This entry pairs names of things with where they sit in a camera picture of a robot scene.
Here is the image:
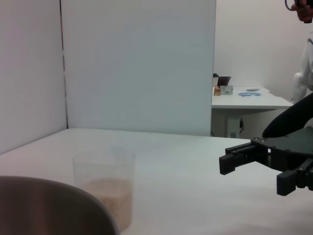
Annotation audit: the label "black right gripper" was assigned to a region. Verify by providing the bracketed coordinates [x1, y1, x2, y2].
[219, 93, 313, 196]

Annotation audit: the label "beige rice grains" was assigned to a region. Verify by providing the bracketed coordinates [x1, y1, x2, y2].
[84, 178, 134, 228]

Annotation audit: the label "clear plastic measuring cup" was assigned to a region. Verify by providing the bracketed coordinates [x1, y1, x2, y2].
[72, 149, 136, 233]

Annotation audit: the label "stainless steel mixing bowl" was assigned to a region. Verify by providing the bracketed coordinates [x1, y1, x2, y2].
[0, 175, 120, 235]

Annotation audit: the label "white side table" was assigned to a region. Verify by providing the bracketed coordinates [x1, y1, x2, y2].
[211, 86, 294, 139]

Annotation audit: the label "clear plastic bag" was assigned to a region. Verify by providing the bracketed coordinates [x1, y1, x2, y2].
[220, 85, 234, 96]

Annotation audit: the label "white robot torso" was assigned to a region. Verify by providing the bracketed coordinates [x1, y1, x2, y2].
[292, 38, 313, 103]

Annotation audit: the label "white partition panel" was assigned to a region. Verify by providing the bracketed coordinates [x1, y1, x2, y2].
[0, 0, 68, 155]
[60, 0, 217, 137]

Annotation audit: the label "dark robot head housing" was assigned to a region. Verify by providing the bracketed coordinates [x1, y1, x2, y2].
[294, 0, 313, 24]

